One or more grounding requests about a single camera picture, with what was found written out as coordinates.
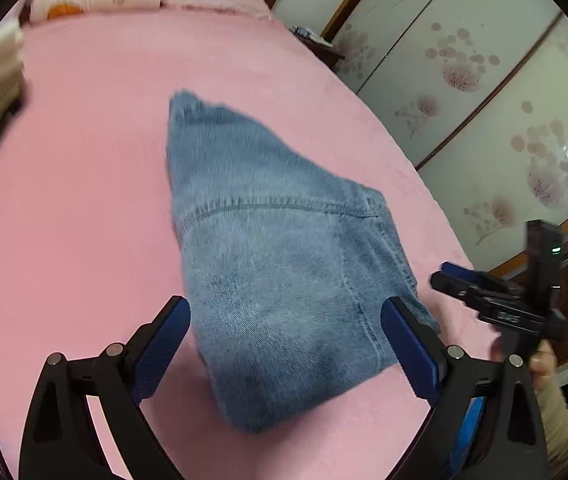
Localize blue denim jacket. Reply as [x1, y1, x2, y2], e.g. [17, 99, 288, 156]
[167, 91, 434, 432]

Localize beige right sleeve forearm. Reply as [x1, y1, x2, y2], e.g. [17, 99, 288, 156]
[536, 378, 568, 479]

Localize right hand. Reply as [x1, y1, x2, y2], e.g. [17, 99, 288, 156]
[528, 339, 558, 392]

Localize pink bed sheet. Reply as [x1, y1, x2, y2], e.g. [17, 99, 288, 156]
[0, 9, 495, 467]

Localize floral sliding wardrobe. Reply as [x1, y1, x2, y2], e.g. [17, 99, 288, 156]
[323, 0, 568, 270]

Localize dark wooden nightstand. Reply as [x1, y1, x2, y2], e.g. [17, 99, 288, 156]
[289, 25, 346, 70]

